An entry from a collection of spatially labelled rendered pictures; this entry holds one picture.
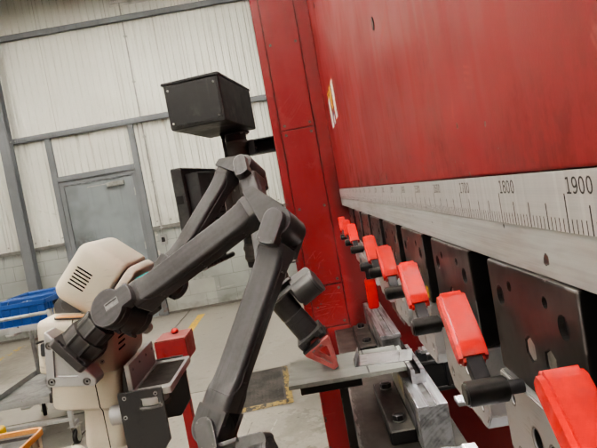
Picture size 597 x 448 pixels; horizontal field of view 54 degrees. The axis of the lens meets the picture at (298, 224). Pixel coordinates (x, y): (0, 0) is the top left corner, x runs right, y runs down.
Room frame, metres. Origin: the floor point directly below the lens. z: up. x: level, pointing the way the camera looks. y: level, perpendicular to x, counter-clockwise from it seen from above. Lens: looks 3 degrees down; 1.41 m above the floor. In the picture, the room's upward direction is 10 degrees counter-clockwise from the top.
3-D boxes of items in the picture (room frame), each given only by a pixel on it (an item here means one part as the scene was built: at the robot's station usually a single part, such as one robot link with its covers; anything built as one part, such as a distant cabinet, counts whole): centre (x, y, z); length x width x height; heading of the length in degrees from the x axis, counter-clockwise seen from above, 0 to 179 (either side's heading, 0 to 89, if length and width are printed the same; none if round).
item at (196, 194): (2.58, 0.38, 1.42); 0.45 x 0.12 x 0.36; 169
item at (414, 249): (0.77, -0.18, 1.26); 0.15 x 0.09 x 0.17; 179
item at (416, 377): (1.32, -0.20, 0.99); 0.20 x 0.03 x 0.03; 179
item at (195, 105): (2.61, 0.29, 1.53); 0.51 x 0.25 x 0.85; 169
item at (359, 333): (1.94, -0.15, 0.89); 0.30 x 0.05 x 0.03; 179
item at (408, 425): (1.30, -0.14, 0.89); 0.30 x 0.05 x 0.03; 179
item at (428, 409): (1.29, -0.20, 0.92); 0.39 x 0.06 x 0.10; 179
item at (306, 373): (1.35, -0.05, 1.00); 0.26 x 0.18 x 0.01; 89
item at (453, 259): (0.57, -0.18, 1.26); 0.15 x 0.09 x 0.17; 179
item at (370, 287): (1.19, -0.13, 1.20); 0.04 x 0.02 x 0.10; 89
